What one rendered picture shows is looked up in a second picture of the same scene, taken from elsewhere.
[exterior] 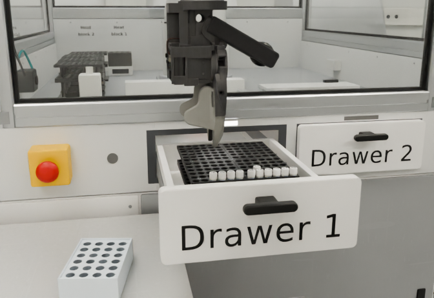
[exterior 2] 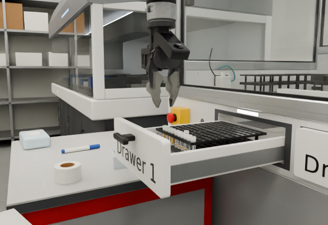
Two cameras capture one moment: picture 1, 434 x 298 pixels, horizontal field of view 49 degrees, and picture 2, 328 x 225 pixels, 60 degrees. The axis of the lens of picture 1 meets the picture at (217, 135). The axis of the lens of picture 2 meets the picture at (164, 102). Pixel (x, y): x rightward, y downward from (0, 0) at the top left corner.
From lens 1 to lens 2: 0.86 m
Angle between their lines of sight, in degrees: 72
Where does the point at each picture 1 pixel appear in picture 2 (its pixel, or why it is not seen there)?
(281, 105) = (290, 106)
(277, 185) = (136, 130)
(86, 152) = (194, 115)
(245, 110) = (262, 106)
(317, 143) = (310, 149)
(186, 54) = (144, 52)
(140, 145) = (212, 117)
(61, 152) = (178, 110)
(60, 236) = not seen: hidden behind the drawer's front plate
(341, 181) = (154, 139)
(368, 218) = not seen: outside the picture
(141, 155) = not seen: hidden behind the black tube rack
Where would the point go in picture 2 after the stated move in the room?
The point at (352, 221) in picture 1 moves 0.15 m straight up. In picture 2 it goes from (159, 175) to (159, 95)
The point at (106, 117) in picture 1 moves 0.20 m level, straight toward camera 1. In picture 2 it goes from (200, 97) to (149, 100)
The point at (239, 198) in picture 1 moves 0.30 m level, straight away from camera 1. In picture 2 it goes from (128, 132) to (243, 126)
